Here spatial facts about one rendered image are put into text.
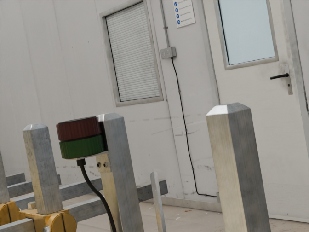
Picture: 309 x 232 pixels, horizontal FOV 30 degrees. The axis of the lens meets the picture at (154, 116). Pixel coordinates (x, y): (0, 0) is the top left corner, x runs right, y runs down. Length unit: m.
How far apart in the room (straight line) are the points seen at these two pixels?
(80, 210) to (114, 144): 0.33
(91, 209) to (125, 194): 0.32
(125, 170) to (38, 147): 0.25
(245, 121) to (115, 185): 0.26
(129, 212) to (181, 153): 4.43
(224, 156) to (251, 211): 0.06
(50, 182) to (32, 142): 0.08
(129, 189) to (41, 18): 6.68
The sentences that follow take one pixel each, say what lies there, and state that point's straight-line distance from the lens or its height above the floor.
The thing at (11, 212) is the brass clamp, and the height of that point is 0.95.
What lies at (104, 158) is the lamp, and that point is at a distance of 0.81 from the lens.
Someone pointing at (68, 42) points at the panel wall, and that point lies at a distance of 6.84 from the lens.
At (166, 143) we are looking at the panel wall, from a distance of 5.42.
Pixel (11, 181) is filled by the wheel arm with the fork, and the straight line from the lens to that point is 1.87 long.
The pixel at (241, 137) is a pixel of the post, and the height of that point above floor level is 1.09.
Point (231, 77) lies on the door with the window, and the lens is 4.56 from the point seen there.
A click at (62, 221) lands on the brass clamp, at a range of 1.03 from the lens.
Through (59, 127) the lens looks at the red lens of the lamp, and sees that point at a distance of 0.79.
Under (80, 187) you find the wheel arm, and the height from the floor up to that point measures 0.95.
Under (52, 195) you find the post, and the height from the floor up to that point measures 1.00.
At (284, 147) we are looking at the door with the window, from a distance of 4.29.
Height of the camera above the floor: 1.16
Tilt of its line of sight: 3 degrees down
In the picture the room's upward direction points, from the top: 10 degrees counter-clockwise
